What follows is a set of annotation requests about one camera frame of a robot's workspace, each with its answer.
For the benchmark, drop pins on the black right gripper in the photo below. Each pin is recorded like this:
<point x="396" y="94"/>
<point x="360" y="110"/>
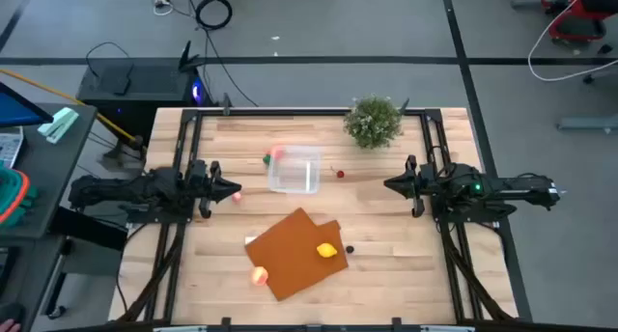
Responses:
<point x="421" y="185"/>

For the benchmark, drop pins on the small white card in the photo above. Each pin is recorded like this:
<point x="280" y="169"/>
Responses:
<point x="249" y="239"/>

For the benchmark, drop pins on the yellow toy lemon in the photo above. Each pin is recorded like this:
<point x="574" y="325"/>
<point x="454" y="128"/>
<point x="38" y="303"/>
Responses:
<point x="327" y="250"/>

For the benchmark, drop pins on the small pink toy fruit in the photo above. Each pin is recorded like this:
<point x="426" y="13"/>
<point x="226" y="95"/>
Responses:
<point x="236" y="197"/>

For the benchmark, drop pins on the black metal table frame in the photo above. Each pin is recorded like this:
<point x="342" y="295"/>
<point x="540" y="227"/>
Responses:
<point x="289" y="112"/>

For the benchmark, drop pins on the yellow pole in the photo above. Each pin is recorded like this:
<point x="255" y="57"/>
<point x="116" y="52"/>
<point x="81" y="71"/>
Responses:
<point x="58" y="93"/>

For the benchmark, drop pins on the person's hand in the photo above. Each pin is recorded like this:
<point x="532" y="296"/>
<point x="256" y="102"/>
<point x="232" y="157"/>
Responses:
<point x="9" y="326"/>

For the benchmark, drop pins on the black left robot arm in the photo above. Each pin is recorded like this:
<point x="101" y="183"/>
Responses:
<point x="120" y="187"/>

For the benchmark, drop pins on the black computer tower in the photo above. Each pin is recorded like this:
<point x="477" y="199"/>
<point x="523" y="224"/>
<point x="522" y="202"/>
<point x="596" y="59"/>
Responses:
<point x="145" y="88"/>

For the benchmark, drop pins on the orange cloth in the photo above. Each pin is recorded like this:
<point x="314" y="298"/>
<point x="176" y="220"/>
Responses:
<point x="294" y="255"/>

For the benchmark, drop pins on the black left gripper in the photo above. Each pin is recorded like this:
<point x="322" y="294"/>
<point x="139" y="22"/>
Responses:
<point x="203" y="182"/>

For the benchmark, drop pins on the computer monitor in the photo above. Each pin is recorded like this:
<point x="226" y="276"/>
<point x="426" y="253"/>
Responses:
<point x="19" y="110"/>

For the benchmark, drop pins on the grey metal table foot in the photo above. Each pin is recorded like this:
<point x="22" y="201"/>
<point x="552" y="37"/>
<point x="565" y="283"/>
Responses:
<point x="526" y="3"/>
<point x="589" y="123"/>

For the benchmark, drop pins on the red rolling stool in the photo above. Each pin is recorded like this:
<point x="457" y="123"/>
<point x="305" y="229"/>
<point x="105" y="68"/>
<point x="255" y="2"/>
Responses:
<point x="577" y="33"/>

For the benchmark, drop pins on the teal and orange bin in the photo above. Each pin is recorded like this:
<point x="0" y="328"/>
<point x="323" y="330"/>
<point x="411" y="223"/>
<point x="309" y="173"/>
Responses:
<point x="14" y="197"/>

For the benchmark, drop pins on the mint green stapler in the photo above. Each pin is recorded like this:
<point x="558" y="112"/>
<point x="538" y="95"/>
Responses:
<point x="59" y="124"/>

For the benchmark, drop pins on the orange pink toy peach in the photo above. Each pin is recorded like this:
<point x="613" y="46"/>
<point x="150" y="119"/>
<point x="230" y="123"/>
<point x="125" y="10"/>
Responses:
<point x="259" y="276"/>

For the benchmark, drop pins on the potted green plant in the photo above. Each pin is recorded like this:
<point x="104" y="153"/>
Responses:
<point x="373" y="122"/>

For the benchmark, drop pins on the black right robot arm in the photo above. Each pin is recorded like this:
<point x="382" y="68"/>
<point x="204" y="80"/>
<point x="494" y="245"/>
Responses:
<point x="507" y="187"/>

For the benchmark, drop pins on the small black device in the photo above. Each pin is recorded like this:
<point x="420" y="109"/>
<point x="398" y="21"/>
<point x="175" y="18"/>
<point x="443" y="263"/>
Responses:
<point x="121" y="83"/>

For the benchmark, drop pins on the red toy cherry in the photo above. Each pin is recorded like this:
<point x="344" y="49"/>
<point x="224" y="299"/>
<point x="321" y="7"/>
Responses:
<point x="340" y="174"/>

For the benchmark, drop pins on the clear plastic tupperware container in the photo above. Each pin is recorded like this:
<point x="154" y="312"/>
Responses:
<point x="294" y="170"/>

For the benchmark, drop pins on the dark grey desk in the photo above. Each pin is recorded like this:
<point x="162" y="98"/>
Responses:
<point x="53" y="177"/>

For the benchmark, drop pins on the white keyboard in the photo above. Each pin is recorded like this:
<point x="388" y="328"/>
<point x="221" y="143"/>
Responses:
<point x="9" y="146"/>

